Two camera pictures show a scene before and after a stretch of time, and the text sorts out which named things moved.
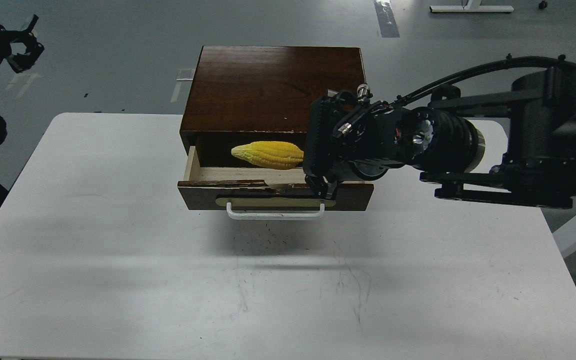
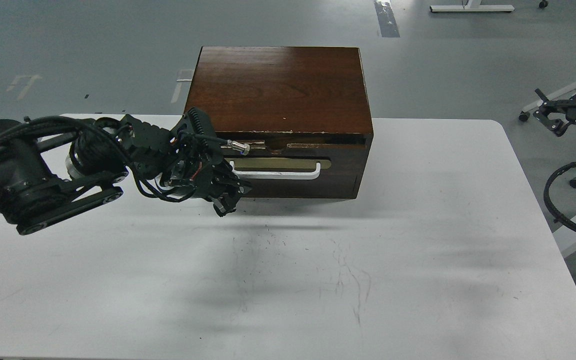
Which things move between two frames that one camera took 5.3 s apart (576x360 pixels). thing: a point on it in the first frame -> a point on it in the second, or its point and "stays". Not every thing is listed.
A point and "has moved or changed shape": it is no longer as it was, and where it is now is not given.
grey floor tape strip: (386, 19) stays
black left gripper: (2, 48) -> (187, 161)
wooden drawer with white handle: (247, 192) has moved or changed shape
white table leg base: (474, 6) stays
